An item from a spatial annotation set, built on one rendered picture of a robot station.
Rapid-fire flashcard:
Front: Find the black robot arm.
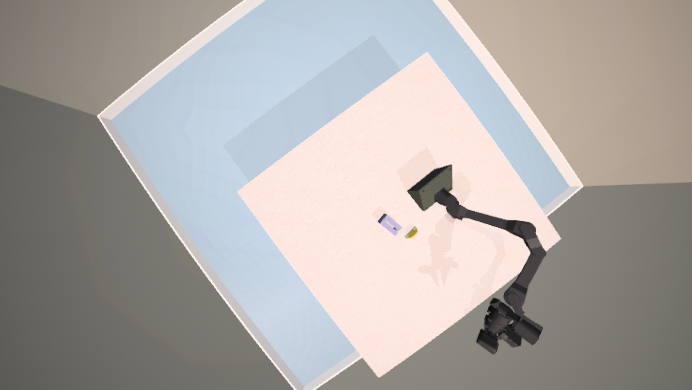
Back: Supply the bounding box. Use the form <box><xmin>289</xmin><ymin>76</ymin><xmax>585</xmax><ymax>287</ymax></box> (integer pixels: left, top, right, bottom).
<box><xmin>434</xmin><ymin>187</ymin><xmax>547</xmax><ymax>347</ymax></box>

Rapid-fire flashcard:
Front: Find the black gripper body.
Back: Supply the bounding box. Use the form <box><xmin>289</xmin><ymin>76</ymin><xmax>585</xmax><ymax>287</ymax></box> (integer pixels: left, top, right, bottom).
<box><xmin>477</xmin><ymin>304</ymin><xmax>507</xmax><ymax>354</ymax></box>

